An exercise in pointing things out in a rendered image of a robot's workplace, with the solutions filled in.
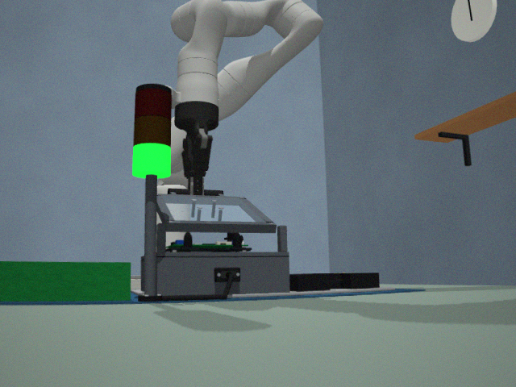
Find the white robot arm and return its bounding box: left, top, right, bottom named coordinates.
left=157, top=0, right=323, bottom=194

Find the green bin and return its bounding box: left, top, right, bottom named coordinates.
left=0, top=261, right=131, bottom=302

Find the green circuit board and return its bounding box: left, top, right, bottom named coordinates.
left=166, top=240, right=233, bottom=248

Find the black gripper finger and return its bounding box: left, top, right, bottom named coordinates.
left=181, top=139, right=192, bottom=189
left=185, top=128, right=213, bottom=195

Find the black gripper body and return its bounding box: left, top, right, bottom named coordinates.
left=174, top=101, right=218, bottom=156

